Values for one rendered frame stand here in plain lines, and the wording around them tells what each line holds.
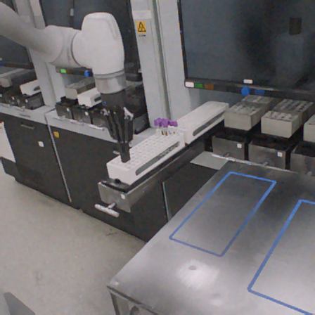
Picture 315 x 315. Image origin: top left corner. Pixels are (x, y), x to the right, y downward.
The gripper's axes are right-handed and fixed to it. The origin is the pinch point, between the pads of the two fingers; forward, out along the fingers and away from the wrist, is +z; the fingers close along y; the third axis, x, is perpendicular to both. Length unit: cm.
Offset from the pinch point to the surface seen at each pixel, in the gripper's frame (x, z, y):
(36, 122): -37, 24, 117
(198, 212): 6.3, 8.3, -32.0
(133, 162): -0.5, 3.8, -2.6
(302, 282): 15, 8, -63
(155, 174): -5.7, 9.7, -6.4
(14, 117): -37, 24, 144
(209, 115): -42.6, 3.5, -4.1
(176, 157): -18.3, 9.6, -5.8
